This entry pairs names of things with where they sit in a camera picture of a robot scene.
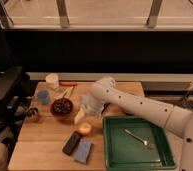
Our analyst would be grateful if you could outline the small dark patterned cup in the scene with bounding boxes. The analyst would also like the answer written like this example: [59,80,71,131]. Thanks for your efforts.
[26,107,40,122]

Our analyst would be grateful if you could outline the black rectangular block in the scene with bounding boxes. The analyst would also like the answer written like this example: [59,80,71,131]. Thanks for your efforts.
[62,131,82,155]

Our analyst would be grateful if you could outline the blue plastic cup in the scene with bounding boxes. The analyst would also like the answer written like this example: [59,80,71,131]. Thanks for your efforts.
[37,90,50,105]

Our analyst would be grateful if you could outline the dark red bowl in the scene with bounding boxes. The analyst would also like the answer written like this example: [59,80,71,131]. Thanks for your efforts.
[50,98,73,116]

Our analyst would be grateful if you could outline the yellow red apple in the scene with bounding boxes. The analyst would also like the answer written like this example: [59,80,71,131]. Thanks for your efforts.
[78,122,92,136]

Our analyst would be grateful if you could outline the silver metal spoon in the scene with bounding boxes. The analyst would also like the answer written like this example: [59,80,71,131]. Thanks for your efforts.
[124,129,152,148]

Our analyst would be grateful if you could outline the black chair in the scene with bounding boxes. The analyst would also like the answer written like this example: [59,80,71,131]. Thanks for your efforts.
[0,66,31,136]

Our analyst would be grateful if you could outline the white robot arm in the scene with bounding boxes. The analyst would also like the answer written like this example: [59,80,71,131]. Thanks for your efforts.
[74,76,193,171]

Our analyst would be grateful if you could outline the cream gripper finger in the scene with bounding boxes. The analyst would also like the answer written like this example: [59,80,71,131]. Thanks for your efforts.
[74,108,85,124]

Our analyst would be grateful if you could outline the white paper cup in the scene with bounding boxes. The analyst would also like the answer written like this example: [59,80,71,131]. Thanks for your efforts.
[45,73,59,89]

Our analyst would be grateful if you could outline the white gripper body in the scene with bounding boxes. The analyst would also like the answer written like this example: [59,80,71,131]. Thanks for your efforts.
[81,95,105,116]

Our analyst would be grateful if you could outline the green plastic tray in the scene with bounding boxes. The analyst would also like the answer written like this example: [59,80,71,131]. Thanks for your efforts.
[103,116,177,171]

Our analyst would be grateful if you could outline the red pen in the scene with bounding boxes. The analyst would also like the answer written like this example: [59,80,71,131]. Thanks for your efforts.
[59,82,77,86]

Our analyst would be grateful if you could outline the wooden chopsticks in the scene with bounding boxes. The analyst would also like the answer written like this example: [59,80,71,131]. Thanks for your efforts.
[62,86,74,98]

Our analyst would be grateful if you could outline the blue sponge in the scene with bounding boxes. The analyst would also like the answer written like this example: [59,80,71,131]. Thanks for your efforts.
[74,138,92,164]

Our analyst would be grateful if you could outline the wooden table board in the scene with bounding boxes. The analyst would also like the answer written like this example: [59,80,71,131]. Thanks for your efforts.
[8,81,146,171]

